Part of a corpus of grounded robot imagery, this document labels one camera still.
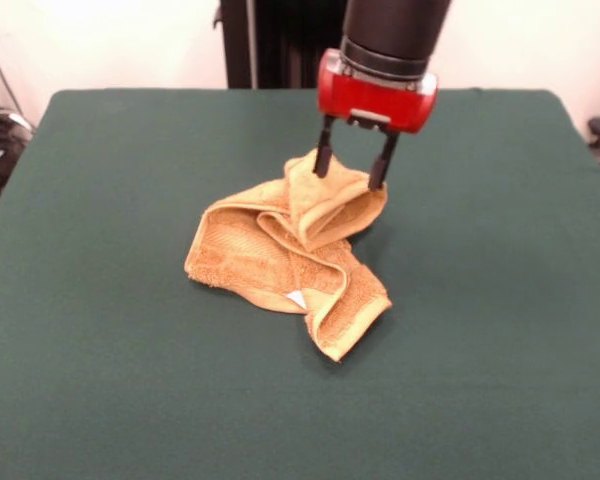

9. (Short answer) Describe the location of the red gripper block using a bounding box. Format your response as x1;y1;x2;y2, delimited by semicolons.
312;48;440;193

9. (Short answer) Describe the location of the tan orange terry towel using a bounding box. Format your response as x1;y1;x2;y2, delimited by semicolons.
183;148;394;365

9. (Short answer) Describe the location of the dark green table cloth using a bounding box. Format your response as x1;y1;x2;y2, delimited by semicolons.
0;88;600;480

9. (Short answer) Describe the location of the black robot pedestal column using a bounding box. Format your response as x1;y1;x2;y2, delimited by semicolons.
214;0;349;91

